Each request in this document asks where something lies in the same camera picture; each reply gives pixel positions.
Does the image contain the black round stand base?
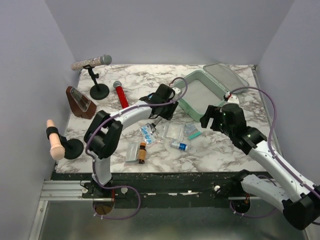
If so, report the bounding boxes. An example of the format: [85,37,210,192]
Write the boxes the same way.
[59,136,84,160]

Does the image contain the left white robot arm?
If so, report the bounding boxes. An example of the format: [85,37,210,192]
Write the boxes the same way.
[84,83,181,198]

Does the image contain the mint green medicine case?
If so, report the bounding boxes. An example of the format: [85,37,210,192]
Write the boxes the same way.
[173,63,249,122]

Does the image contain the blue white small bottle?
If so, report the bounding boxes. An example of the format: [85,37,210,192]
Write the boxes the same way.
[170,140,189,152]

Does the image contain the red handheld microphone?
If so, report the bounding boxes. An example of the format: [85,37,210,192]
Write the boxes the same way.
[113,80,129,109]

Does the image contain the white gauze pad packet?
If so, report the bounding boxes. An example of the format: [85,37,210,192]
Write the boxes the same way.
[161,123,184,141]

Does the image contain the glitter microphone on stand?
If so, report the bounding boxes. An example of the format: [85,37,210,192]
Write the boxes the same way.
[70,54,113,71]

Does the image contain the brown wooden metronome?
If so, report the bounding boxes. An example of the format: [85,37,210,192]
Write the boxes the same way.
[65,86,97,120]

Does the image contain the blue plaster packet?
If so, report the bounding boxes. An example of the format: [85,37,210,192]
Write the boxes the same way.
[139,123,157,145]

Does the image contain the amber orange-cap bottle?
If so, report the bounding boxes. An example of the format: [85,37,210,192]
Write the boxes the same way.
[138,142,147,164]

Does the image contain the black microphone stand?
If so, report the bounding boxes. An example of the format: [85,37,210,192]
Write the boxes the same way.
[83,64,110,100]

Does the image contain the pink beige microphone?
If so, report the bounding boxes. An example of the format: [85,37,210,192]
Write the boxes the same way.
[46,119,65,161]

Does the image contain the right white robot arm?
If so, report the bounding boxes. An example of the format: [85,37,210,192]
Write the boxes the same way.
[200,103,320,230]

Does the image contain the metal scissors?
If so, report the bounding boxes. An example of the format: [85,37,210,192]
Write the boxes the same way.
[151,117,162,133]

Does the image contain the clear zip bag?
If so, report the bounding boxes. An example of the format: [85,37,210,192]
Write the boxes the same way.
[124,142,139,165]

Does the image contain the teal bandage packet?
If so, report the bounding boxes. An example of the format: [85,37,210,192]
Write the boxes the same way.
[184,123,201,140]

